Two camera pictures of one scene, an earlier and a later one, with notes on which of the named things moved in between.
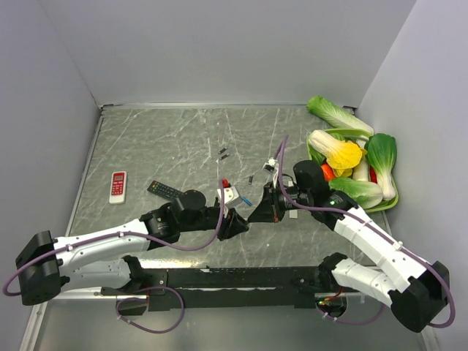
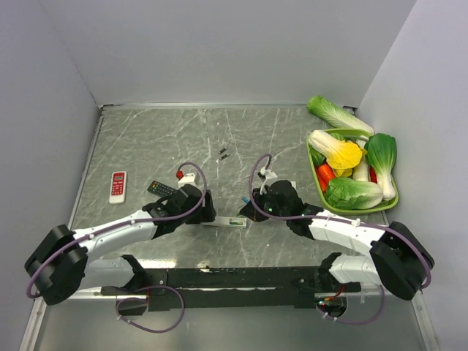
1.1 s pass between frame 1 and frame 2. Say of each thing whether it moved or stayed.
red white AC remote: stayed
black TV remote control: stayed
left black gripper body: moved
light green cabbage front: stayed
